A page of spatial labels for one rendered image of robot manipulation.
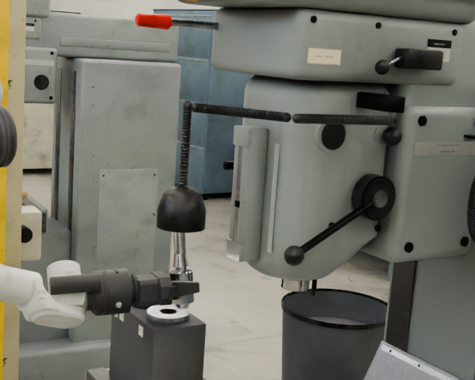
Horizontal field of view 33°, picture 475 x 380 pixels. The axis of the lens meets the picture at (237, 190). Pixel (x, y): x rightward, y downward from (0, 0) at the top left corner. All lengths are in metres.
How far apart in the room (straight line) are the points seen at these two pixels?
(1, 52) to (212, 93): 5.82
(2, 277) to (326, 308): 2.36
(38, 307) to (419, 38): 0.82
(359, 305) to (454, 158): 2.34
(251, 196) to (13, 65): 1.75
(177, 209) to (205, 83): 7.44
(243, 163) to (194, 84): 7.56
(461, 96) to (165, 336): 0.74
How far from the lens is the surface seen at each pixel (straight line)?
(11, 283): 1.53
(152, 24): 1.27
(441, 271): 1.64
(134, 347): 1.74
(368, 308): 3.65
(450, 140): 1.37
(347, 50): 1.20
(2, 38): 2.88
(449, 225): 1.41
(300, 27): 1.15
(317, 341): 3.28
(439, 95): 1.35
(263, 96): 1.27
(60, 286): 1.57
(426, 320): 1.68
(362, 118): 1.16
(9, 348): 3.11
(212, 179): 8.70
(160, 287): 1.60
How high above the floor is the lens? 1.67
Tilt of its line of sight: 10 degrees down
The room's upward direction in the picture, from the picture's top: 4 degrees clockwise
